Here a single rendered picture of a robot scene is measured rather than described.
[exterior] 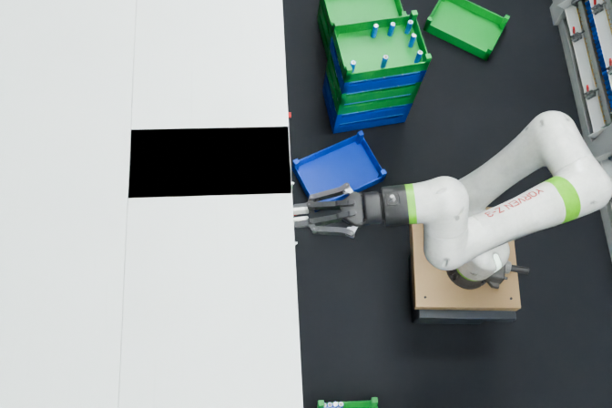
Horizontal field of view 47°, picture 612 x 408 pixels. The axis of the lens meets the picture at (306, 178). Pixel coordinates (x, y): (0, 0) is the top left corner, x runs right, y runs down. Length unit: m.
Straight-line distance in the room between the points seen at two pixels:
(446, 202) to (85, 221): 0.90
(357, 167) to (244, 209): 1.90
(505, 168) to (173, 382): 1.36
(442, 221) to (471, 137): 1.34
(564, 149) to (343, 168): 1.09
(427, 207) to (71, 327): 0.93
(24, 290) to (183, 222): 0.19
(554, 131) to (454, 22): 1.36
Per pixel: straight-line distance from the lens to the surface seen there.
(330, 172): 2.71
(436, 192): 1.56
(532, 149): 1.92
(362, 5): 2.92
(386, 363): 2.55
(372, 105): 2.64
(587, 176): 1.86
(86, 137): 0.92
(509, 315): 2.39
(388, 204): 1.55
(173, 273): 0.84
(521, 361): 2.68
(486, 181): 2.04
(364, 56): 2.50
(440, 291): 2.30
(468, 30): 3.15
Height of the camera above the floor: 2.49
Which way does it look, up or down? 67 degrees down
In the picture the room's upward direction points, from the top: 9 degrees clockwise
